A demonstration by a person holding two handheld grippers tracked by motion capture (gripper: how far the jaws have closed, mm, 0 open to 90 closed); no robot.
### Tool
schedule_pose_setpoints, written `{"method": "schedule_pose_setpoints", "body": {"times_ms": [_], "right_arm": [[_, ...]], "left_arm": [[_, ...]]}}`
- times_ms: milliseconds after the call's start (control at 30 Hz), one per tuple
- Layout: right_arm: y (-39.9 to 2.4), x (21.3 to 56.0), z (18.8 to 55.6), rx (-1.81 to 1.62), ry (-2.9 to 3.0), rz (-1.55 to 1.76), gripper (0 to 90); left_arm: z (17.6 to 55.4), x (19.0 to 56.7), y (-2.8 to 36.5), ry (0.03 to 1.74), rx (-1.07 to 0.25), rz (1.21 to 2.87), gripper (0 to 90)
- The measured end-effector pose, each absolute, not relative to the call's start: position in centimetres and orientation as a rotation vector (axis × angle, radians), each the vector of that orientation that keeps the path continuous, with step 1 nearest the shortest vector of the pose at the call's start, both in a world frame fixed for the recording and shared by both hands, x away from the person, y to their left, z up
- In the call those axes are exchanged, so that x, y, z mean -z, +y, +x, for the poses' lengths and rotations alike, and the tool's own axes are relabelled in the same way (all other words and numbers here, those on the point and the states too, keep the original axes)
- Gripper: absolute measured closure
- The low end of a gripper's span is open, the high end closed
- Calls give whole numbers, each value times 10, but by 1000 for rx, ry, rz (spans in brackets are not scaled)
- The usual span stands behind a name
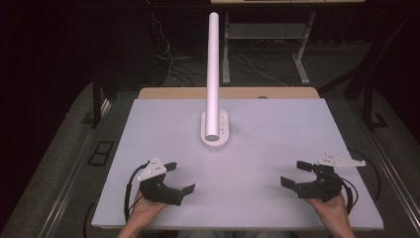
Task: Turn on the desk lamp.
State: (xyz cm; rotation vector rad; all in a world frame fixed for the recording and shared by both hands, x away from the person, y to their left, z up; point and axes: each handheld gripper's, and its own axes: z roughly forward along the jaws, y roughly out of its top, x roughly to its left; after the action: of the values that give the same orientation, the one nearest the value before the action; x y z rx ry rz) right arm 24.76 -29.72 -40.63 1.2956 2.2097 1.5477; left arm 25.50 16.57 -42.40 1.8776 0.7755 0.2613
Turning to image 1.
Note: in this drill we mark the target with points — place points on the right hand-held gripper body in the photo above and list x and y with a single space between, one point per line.
322 186

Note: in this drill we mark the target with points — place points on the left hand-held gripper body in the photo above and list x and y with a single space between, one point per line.
157 190

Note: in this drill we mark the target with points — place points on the person's left hand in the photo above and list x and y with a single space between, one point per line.
145 210

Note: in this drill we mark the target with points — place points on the person's right hand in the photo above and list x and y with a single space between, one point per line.
330 210

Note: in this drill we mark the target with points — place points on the white table mat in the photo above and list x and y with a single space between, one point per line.
251 172

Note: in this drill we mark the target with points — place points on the black metal stand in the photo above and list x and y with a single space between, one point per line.
96 105
367 99

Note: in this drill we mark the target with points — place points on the white desk lamp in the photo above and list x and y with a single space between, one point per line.
213 82

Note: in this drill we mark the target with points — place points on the grey metal desk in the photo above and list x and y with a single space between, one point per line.
264 30

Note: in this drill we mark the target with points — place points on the black floor socket frame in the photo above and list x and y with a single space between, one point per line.
101 152

